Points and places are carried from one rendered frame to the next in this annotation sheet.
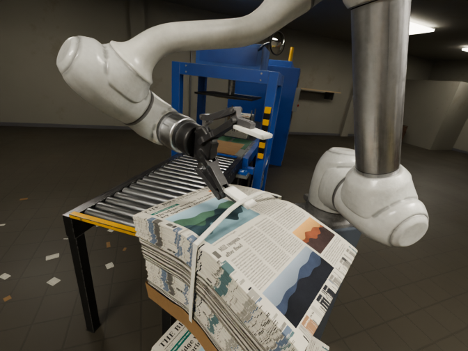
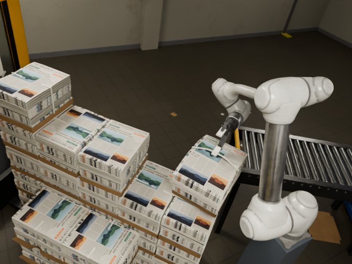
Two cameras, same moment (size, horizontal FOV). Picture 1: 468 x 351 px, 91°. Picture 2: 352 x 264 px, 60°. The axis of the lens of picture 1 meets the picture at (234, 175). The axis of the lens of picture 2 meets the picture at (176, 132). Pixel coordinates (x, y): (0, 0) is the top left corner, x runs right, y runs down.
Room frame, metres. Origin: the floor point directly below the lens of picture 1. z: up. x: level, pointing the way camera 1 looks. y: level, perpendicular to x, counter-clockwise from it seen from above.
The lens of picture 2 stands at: (-0.11, -1.18, 2.34)
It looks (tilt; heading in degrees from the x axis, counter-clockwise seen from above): 39 degrees down; 76
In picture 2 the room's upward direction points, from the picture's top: 11 degrees clockwise
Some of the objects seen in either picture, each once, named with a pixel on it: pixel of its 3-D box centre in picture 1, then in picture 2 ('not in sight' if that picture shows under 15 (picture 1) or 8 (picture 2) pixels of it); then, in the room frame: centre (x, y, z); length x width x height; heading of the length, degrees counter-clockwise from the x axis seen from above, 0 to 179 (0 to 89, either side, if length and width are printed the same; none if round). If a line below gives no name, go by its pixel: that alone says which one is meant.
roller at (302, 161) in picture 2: (174, 186); (301, 160); (1.34, 0.38, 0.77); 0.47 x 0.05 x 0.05; 77
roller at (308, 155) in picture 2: (179, 182); (310, 161); (1.41, 0.36, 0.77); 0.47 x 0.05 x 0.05; 77
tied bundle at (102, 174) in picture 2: not in sight; (116, 157); (-0.12, 0.20, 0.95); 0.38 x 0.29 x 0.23; 62
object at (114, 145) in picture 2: not in sight; (116, 143); (-0.12, 0.21, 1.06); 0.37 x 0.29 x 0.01; 62
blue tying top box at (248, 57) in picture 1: (234, 57); not in sight; (2.46, 0.13, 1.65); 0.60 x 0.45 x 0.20; 77
